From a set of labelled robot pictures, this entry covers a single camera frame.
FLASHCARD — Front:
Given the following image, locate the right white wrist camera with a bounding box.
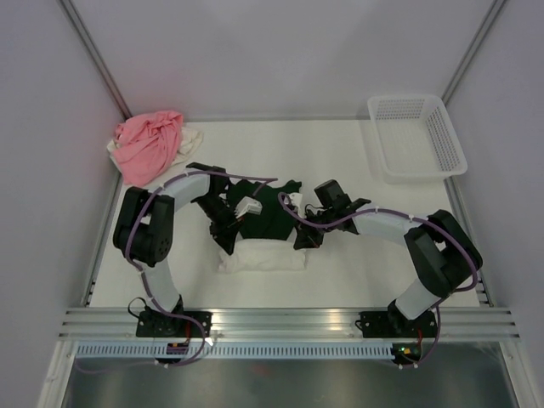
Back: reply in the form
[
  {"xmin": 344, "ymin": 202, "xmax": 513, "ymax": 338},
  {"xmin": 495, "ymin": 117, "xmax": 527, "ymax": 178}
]
[{"xmin": 284, "ymin": 192, "xmax": 303, "ymax": 217}]

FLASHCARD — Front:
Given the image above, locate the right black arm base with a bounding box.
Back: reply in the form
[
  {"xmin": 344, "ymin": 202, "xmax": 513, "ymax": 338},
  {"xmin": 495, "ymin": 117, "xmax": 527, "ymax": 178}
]
[{"xmin": 354, "ymin": 311, "xmax": 438, "ymax": 339}]

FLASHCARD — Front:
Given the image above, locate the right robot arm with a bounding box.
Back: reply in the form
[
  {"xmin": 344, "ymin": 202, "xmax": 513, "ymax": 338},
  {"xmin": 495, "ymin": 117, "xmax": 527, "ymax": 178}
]
[{"xmin": 278, "ymin": 179, "xmax": 483, "ymax": 336}]

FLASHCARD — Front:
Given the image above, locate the aluminium mounting rail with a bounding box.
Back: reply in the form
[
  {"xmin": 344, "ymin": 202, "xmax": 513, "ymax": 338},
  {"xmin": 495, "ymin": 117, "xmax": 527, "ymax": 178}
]
[{"xmin": 59, "ymin": 307, "xmax": 520, "ymax": 342}]

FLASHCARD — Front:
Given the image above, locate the white slotted cable duct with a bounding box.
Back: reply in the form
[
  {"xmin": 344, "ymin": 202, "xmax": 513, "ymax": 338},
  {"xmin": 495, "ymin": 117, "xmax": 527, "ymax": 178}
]
[{"xmin": 76, "ymin": 342, "xmax": 393, "ymax": 360}]

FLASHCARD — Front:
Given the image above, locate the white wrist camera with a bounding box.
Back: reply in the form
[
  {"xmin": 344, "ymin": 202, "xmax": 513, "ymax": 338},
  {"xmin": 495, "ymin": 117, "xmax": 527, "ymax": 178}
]
[
  {"xmin": 284, "ymin": 192, "xmax": 303, "ymax": 217},
  {"xmin": 235, "ymin": 196, "xmax": 263, "ymax": 218}
]

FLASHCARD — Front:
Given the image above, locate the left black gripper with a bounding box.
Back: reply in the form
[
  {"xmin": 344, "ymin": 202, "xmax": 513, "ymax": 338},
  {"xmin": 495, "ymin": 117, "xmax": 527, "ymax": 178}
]
[{"xmin": 194, "ymin": 194, "xmax": 246, "ymax": 256}]

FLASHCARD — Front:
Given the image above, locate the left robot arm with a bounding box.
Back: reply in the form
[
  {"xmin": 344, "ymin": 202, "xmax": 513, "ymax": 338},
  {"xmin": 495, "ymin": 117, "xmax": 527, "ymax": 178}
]
[{"xmin": 113, "ymin": 163, "xmax": 241, "ymax": 337}]

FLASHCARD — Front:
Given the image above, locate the cream white t-shirt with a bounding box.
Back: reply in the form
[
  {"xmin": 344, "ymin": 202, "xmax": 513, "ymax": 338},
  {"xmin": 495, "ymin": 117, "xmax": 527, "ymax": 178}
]
[{"xmin": 106, "ymin": 127, "xmax": 204, "ymax": 170}]

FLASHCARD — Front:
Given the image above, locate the pink t-shirt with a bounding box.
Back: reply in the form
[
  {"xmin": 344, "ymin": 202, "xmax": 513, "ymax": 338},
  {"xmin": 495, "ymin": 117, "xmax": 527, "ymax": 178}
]
[{"xmin": 111, "ymin": 110, "xmax": 184, "ymax": 187}]

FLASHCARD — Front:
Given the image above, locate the white plastic basket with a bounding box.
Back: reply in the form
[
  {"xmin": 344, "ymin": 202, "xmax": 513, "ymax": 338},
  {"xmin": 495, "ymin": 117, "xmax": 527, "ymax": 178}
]
[{"xmin": 367, "ymin": 93, "xmax": 468, "ymax": 184}]

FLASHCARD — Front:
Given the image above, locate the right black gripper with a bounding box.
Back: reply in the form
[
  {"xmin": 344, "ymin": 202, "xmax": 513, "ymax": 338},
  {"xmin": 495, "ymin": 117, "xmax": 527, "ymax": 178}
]
[{"xmin": 293, "ymin": 207, "xmax": 336, "ymax": 250}]

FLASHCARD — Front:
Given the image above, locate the white and green t-shirt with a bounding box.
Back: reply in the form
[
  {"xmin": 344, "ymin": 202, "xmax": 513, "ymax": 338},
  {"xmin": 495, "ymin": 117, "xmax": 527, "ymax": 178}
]
[{"xmin": 218, "ymin": 179, "xmax": 307, "ymax": 275}]

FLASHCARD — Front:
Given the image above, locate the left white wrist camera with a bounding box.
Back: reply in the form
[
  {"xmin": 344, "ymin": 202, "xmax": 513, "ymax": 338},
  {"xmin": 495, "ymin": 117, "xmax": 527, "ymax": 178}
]
[{"xmin": 235, "ymin": 196, "xmax": 263, "ymax": 218}]

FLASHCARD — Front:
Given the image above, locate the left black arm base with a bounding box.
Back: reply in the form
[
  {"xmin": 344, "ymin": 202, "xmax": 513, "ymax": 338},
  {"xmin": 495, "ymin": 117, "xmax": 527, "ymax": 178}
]
[{"xmin": 136, "ymin": 309, "xmax": 213, "ymax": 339}]

